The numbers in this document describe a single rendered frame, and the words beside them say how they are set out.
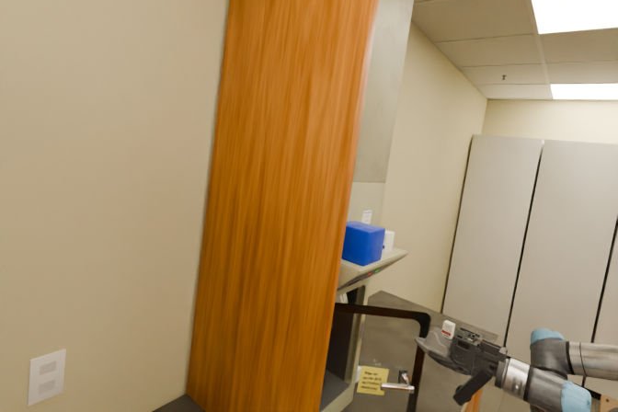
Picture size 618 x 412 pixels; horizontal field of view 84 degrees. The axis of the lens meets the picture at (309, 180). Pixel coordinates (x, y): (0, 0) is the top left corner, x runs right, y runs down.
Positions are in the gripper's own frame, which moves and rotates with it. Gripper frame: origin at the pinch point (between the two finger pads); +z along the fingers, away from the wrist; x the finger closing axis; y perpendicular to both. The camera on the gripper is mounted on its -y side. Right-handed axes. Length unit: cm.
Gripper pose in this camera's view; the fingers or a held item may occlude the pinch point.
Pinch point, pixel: (418, 343)
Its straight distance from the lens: 105.8
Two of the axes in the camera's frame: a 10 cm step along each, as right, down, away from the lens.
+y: 1.3, -9.9, -0.8
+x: -6.1, -0.2, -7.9
